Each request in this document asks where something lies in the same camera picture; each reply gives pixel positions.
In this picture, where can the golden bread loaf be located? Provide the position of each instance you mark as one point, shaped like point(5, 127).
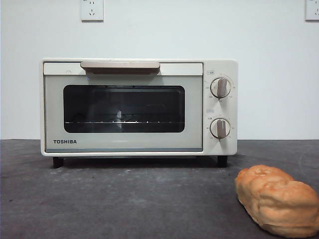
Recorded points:
point(274, 201)

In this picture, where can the white beige oven knob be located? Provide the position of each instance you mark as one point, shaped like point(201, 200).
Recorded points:
point(220, 87)
point(220, 128)

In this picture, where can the white Toshiba toaster oven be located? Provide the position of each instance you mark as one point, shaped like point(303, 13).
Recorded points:
point(224, 147)

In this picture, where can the black oven foot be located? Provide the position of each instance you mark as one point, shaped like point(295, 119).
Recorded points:
point(222, 161)
point(57, 162)

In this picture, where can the white wall socket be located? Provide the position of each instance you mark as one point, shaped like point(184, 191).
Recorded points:
point(312, 11)
point(92, 11)

